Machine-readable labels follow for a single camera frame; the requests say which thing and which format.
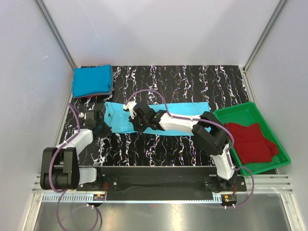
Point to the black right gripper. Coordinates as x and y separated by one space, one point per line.
138 121

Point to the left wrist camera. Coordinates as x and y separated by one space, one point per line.
90 119

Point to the folded blue t shirt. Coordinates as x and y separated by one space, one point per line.
91 80

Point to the folded red t shirt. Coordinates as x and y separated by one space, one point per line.
85 96

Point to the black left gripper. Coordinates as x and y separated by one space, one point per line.
103 128

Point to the folded grey t shirt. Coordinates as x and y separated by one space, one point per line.
111 88

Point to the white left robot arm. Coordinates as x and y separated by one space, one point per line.
60 169

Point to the red t shirt in tray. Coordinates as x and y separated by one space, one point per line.
250 144

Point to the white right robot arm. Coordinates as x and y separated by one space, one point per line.
208 133

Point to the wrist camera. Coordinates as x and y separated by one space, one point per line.
138 109
90 119

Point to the light blue t shirt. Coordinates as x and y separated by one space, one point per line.
118 119

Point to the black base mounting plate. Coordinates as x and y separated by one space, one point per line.
162 184

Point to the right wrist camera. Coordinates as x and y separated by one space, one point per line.
138 109

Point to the white slotted cable duct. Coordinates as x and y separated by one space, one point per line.
73 197

